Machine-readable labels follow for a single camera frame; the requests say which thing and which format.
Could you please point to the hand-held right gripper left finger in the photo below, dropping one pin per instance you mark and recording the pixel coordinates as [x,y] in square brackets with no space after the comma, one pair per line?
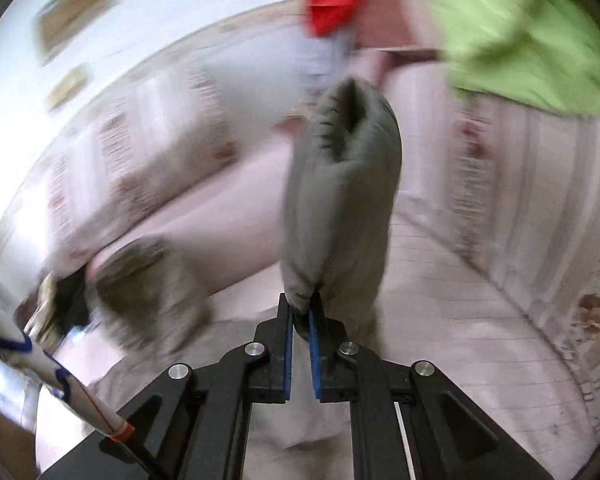
[288,355]

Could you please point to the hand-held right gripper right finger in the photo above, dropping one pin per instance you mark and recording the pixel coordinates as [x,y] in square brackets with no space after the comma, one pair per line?
[314,360]

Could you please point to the grey-green quilted blanket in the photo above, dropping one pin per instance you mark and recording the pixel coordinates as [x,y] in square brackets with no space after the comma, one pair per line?
[340,185]

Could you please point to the dark clothes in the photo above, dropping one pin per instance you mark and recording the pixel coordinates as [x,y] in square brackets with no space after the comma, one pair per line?
[72,300]

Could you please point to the pink quilted sofa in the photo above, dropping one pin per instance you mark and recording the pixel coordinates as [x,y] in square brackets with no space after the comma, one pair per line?
[220,240]

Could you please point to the striped floral cushion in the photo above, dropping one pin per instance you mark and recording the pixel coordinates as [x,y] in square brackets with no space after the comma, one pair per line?
[530,210]
[140,150]

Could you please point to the brown beige patterned blanket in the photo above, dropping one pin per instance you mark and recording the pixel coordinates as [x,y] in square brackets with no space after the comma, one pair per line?
[37,310]

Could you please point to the light blue cloth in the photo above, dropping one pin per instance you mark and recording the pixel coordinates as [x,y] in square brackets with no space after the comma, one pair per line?
[305,60]

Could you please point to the red cloth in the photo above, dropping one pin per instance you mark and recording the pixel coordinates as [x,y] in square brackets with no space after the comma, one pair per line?
[330,5]

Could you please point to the green cloth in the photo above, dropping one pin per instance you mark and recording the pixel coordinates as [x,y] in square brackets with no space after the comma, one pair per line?
[505,25]

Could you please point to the small framed wall picture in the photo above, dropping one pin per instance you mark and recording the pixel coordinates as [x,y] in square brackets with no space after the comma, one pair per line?
[69,85]

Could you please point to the large framed wall picture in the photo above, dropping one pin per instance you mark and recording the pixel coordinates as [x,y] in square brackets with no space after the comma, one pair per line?
[75,7]

